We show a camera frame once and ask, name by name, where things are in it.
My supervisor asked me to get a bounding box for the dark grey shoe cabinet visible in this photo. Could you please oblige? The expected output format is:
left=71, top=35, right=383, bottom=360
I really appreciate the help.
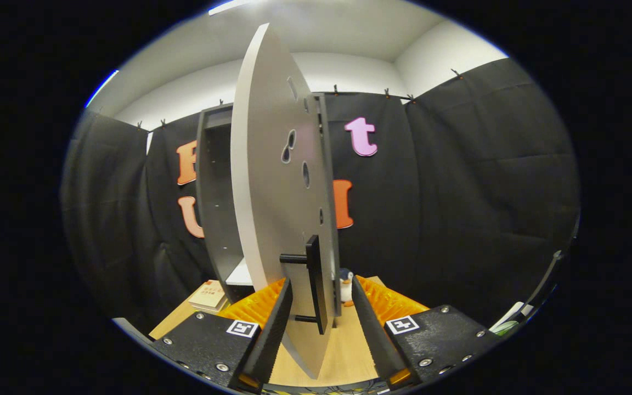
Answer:
left=195, top=92, right=344, bottom=319

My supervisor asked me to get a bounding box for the black backdrop cloth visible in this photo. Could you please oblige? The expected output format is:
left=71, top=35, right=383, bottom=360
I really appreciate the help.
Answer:
left=61, top=58, right=580, bottom=330

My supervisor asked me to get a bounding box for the black door handle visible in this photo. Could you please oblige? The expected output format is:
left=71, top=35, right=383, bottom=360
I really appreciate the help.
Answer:
left=279, top=235, right=329, bottom=335

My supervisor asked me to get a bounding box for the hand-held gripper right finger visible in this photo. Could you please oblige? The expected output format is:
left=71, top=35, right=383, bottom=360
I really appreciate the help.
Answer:
left=351, top=274, right=506, bottom=390

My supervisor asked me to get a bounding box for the small penguin toy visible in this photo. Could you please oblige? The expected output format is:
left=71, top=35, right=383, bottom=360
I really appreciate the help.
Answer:
left=339, top=268, right=355, bottom=307

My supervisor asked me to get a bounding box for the long ceiling light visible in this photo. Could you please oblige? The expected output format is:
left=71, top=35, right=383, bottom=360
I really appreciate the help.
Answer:
left=84, top=69, right=120, bottom=109

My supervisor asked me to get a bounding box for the white and green object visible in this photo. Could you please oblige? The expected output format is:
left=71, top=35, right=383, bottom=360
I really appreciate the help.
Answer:
left=489, top=301, right=536, bottom=336

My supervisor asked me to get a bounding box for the wide ceiling light panel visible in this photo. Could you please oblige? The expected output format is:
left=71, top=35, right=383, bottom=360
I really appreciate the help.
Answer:
left=208, top=0, right=256, bottom=16

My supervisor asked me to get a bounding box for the white cabinet shelf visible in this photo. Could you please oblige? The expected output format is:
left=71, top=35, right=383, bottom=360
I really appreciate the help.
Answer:
left=225, top=258, right=255, bottom=287

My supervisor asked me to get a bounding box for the beige book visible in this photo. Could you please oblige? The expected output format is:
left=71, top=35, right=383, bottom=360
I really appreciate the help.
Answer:
left=189, top=280, right=229, bottom=313

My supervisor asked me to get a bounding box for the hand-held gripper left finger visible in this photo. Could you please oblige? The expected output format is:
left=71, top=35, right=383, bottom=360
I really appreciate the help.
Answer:
left=149, top=277, right=295, bottom=391

